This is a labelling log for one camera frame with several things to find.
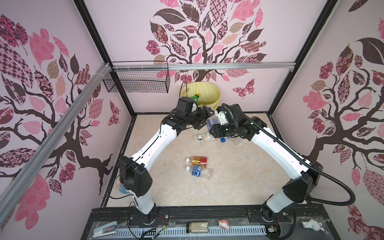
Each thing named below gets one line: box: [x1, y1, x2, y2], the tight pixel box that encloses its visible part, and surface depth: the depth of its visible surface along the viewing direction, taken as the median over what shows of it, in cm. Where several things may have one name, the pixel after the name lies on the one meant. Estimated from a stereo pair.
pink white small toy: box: [218, 219, 231, 230], surface depth 69 cm
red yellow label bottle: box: [186, 156, 208, 168], surface depth 89 cm
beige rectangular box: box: [186, 221, 209, 234], surface depth 69 cm
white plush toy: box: [301, 219, 325, 232], surface depth 71 cm
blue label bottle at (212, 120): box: [206, 114, 221, 130], surface depth 75 cm
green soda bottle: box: [190, 93, 200, 106], surface depth 107 cm
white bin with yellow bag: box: [179, 81, 222, 111], surface depth 104 cm
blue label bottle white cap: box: [185, 165, 214, 180], surface depth 86 cm
